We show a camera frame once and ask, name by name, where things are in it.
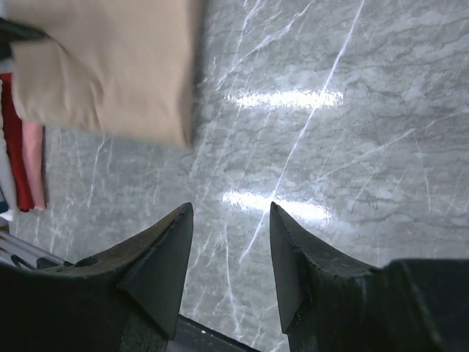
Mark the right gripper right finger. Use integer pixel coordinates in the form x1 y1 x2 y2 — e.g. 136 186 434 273
270 204 468 351

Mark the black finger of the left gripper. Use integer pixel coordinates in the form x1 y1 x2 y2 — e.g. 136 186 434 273
0 18 48 60

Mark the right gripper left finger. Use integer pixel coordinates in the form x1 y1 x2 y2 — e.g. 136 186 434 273
1 203 193 351

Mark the beige t shirt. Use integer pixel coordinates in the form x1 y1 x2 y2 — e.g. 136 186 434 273
4 0 204 148

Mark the black base beam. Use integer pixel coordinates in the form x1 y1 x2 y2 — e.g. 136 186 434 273
167 315 258 352

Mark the red folded t shirt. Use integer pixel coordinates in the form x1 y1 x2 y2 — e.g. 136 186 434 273
1 73 34 213

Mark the blue folded printed t shirt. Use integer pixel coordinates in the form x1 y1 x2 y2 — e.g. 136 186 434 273
0 190 10 214

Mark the aluminium rail frame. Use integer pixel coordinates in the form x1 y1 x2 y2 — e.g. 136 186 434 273
1 224 73 270

